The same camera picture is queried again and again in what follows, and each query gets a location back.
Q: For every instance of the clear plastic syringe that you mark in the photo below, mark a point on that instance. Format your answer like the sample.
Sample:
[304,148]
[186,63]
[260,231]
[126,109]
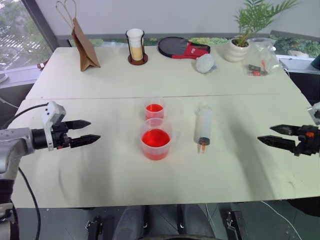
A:
[204,127]

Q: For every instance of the small clear plastic cup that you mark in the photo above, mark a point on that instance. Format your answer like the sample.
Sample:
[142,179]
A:
[154,110]

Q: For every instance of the black red paddle case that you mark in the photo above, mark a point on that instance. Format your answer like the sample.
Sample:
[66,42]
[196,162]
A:
[180,48]

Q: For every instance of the large clear measuring cup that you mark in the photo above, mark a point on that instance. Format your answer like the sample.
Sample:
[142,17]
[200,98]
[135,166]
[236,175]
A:
[156,141]

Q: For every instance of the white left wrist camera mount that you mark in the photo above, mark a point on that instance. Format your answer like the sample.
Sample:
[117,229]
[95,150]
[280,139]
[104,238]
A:
[51,115]

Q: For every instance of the small brown object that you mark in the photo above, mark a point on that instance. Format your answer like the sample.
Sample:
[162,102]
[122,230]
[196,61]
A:
[40,65]

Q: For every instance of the brown paper bag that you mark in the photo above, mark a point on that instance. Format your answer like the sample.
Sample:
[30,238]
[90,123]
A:
[83,47]

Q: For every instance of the clear plastic bag with parts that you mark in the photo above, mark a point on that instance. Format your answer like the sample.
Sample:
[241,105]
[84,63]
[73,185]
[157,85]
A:
[261,58]

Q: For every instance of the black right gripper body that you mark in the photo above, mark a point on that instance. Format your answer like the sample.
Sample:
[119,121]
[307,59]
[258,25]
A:
[308,142]

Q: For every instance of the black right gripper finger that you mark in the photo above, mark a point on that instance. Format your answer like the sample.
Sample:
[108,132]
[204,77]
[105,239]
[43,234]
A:
[285,129]
[275,142]

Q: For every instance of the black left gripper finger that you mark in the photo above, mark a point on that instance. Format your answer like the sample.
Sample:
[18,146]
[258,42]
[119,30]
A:
[79,123]
[86,140]

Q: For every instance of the black table leg bracket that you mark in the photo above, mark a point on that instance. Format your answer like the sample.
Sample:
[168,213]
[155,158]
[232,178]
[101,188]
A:
[235,222]
[94,226]

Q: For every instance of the paper cup stack holder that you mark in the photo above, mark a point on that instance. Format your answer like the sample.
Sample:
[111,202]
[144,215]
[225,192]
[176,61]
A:
[136,47]

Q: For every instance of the white potted green plant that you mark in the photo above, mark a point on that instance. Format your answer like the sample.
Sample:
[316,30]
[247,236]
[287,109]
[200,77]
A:
[247,32]

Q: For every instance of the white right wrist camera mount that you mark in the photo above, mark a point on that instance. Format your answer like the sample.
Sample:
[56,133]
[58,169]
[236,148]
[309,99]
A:
[315,112]

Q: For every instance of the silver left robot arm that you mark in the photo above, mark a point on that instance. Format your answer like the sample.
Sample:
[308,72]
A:
[15,142]

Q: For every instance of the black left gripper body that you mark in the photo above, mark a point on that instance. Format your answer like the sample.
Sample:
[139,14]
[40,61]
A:
[60,136]

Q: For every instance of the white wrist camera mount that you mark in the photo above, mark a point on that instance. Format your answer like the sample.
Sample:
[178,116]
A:
[315,112]
[51,115]

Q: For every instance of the dark rounded robot leg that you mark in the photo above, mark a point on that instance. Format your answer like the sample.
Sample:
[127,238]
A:
[131,222]
[193,221]

